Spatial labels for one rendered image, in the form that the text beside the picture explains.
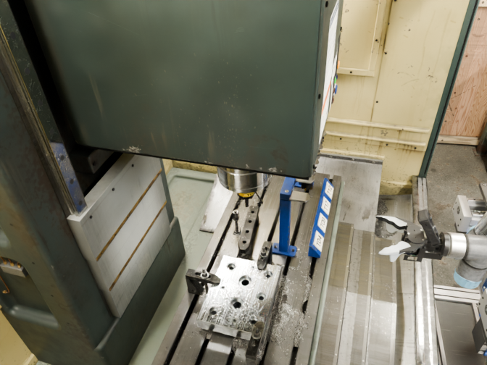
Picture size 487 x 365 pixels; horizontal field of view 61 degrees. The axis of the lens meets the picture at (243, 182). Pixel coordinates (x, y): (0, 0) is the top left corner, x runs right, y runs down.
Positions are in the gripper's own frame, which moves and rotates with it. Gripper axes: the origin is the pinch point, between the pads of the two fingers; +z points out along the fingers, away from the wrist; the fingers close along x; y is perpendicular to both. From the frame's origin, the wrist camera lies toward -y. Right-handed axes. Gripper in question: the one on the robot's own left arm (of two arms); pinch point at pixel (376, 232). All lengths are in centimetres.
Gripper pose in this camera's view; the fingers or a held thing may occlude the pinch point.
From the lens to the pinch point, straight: 131.2
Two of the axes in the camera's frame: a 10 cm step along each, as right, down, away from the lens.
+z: -9.8, -0.9, 1.7
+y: 0.5, 7.7, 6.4
